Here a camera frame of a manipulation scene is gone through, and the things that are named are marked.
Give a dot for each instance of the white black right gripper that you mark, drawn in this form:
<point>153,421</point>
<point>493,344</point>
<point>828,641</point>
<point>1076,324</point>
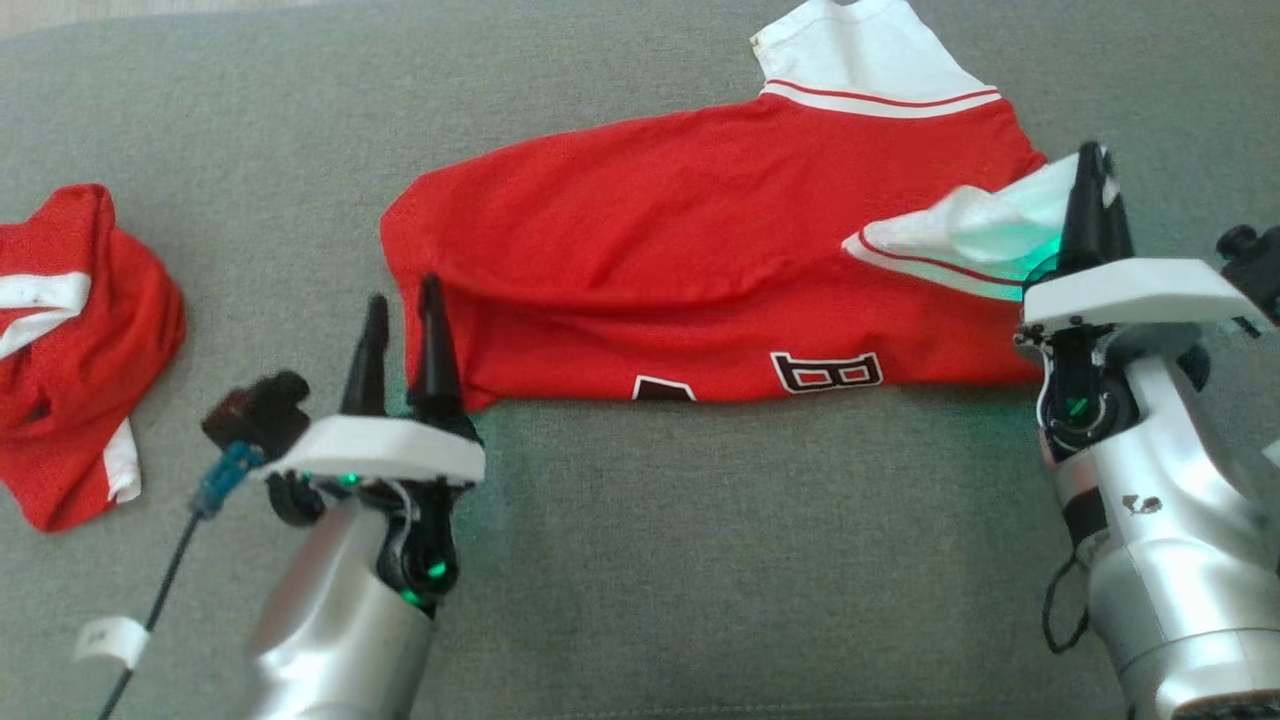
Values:
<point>1130,295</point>

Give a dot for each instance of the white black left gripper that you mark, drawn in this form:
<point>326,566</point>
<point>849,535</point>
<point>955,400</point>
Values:
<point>380,450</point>

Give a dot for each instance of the red white basketball jersey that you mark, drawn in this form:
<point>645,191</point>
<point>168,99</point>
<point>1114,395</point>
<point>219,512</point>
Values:
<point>650,230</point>

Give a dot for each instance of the red shorts with white trim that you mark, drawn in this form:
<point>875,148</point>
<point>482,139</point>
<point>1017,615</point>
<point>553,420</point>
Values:
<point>90,370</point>

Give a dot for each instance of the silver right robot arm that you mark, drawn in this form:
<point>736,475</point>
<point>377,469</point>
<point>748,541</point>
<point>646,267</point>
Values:
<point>1170,560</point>

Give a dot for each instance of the grey fabric sofa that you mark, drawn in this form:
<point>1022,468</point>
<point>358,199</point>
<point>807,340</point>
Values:
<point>700,550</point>

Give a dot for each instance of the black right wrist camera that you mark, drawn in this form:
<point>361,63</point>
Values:
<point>1255,260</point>

